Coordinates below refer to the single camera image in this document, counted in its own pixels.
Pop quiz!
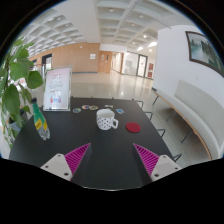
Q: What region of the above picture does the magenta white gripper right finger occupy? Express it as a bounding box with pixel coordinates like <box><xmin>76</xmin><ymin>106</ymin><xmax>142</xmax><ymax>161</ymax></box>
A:
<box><xmin>133</xmin><ymin>144</ymin><xmax>181</xmax><ymax>181</ymax></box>

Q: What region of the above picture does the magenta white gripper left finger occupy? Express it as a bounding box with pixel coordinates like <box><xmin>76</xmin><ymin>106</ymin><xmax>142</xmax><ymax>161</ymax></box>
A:
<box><xmin>42</xmin><ymin>143</ymin><xmax>91</xmax><ymax>182</ymax></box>

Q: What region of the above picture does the green plastic water bottle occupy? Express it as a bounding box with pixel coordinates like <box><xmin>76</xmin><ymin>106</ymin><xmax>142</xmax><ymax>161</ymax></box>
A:
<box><xmin>31</xmin><ymin>98</ymin><xmax>50</xmax><ymax>140</ymax></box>

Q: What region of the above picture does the round red coaster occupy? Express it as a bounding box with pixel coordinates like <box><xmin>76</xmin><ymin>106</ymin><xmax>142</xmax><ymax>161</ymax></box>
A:
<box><xmin>126</xmin><ymin>122</ymin><xmax>141</xmax><ymax>133</ymax></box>

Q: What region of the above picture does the blue round coaster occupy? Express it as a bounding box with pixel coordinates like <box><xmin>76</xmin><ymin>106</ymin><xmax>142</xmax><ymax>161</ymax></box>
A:
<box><xmin>73</xmin><ymin>108</ymin><xmax>81</xmax><ymax>113</ymax></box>

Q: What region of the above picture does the white polka dot mug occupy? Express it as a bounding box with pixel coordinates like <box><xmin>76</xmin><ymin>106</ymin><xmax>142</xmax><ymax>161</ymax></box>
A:
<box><xmin>96</xmin><ymin>109</ymin><xmax>119</xmax><ymax>130</ymax></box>

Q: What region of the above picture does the pink round coaster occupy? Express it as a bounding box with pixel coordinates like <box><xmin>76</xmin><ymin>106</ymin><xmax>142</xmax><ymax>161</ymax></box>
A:
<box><xmin>82</xmin><ymin>105</ymin><xmax>90</xmax><ymax>110</ymax></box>

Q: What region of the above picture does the yellow round coaster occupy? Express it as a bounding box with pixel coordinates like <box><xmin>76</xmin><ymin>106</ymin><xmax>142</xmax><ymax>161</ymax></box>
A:
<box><xmin>90</xmin><ymin>105</ymin><xmax>98</xmax><ymax>111</ymax></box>

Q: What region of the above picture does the acrylic sign stand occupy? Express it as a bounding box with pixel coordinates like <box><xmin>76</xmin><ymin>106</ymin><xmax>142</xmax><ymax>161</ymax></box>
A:
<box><xmin>43</xmin><ymin>67</ymin><xmax>72</xmax><ymax>111</ymax></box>

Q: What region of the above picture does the long white bench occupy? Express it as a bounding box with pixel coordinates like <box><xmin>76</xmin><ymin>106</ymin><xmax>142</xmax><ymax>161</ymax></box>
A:
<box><xmin>153</xmin><ymin>80</ymin><xmax>224</xmax><ymax>159</ymax></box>

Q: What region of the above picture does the green leafy potted plant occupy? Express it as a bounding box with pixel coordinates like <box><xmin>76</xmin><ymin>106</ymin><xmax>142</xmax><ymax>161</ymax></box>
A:
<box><xmin>0</xmin><ymin>37</ymin><xmax>43</xmax><ymax>148</ymax></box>

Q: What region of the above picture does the framed landscape painting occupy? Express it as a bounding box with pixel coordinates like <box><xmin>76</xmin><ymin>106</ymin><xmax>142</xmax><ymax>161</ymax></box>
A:
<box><xmin>185</xmin><ymin>31</ymin><xmax>224</xmax><ymax>77</ymax></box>

